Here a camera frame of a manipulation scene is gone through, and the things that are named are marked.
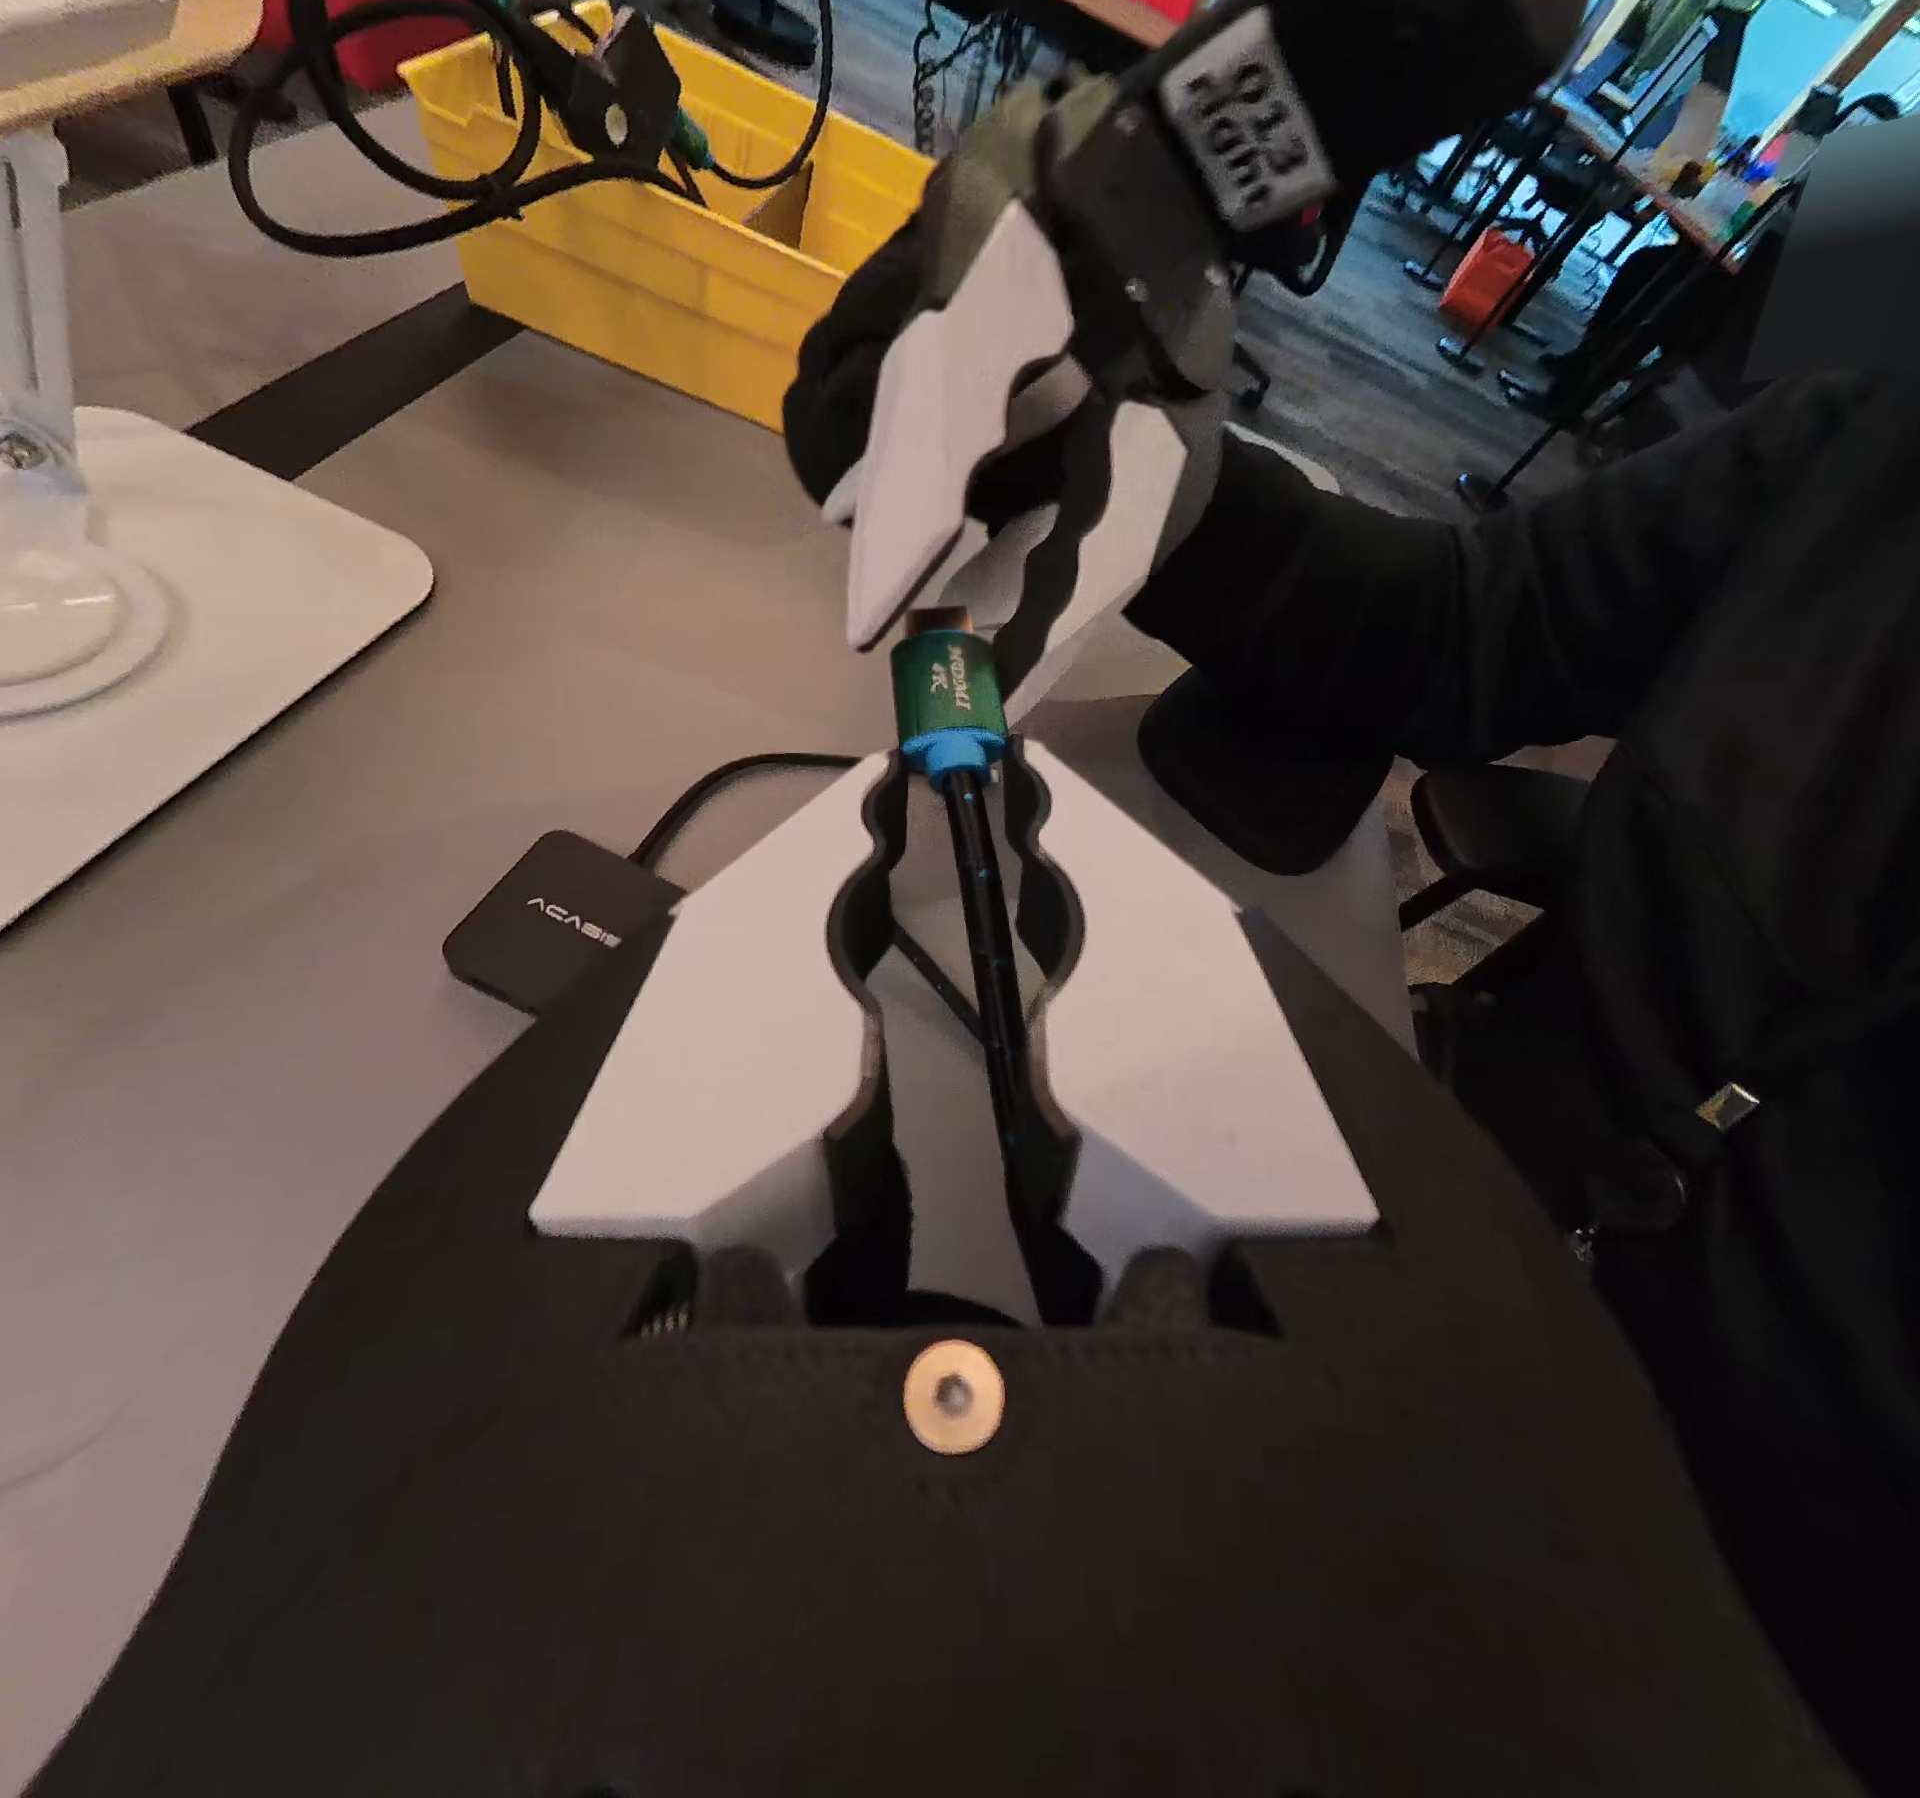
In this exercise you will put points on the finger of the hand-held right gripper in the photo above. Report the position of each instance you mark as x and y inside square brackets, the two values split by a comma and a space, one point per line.
[1148, 493]
[960, 372]

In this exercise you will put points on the white board stand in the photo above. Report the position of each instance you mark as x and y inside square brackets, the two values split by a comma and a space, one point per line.
[270, 599]

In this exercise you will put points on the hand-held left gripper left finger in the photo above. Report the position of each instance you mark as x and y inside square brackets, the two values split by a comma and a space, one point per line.
[705, 1078]

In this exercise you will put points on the person's right forearm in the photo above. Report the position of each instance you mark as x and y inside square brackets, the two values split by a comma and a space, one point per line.
[1574, 599]

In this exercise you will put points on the person's torso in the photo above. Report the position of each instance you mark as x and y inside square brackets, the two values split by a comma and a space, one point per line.
[1770, 1078]

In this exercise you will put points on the black HDMI switch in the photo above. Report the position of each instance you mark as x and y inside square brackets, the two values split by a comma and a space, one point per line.
[615, 81]

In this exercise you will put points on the orange bag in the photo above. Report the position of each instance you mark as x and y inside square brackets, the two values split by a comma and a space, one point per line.
[1485, 276]

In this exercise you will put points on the person's right hand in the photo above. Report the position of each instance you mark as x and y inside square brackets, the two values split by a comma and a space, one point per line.
[884, 268]

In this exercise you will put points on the yellow plastic bin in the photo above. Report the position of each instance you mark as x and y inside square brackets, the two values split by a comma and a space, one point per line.
[644, 282]

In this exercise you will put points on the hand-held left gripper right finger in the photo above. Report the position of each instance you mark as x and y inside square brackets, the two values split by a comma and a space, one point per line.
[1200, 1078]

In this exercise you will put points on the black square USB hub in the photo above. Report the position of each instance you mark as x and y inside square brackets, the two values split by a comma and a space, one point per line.
[554, 928]

